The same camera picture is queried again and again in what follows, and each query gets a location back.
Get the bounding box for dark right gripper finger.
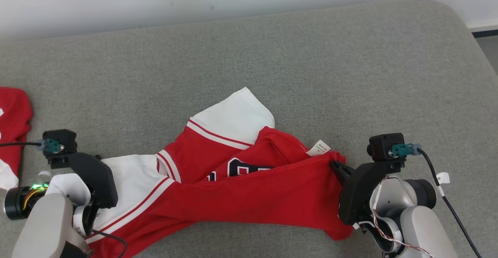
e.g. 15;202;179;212
335;170;352;189
330;160;355;176

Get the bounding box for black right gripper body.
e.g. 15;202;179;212
338;160;405;225

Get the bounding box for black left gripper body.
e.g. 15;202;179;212
51;153;119;237

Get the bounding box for red white basketball jersey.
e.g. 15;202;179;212
84;87;355;258

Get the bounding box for red white basketball shorts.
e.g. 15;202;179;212
0;87;33;191

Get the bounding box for grey fabric sofa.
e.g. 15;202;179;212
0;0;498;258

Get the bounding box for white black skirting board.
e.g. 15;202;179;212
466;19;498;38

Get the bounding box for red white wire bundle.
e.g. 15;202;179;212
372;209;435;258

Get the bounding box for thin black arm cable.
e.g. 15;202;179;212
91;229;128;258

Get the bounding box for white cable tag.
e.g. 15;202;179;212
435;172;451;197

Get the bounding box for black right camera cable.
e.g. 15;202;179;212
416;148;483;258

